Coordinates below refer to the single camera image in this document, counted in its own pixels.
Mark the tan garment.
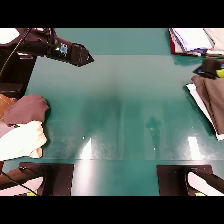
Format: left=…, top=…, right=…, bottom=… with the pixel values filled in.
left=0, top=93, right=17, bottom=120

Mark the brown garment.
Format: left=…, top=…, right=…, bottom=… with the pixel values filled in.
left=191, top=75, right=224, bottom=136

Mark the maroon garment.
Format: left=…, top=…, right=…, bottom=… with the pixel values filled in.
left=3, top=94, right=51, bottom=127

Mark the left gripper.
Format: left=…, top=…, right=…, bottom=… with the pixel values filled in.
left=70, top=42, right=95, bottom=68

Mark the cream white garment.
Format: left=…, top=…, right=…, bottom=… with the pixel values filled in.
left=0, top=120, right=49, bottom=162

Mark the beige garment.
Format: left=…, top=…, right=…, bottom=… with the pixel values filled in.
left=203, top=27, right=224, bottom=52

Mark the black garment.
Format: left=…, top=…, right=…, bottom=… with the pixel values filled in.
left=192, top=58, right=224, bottom=80

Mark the red garment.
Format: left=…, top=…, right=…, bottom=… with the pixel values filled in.
left=169, top=31, right=178, bottom=55

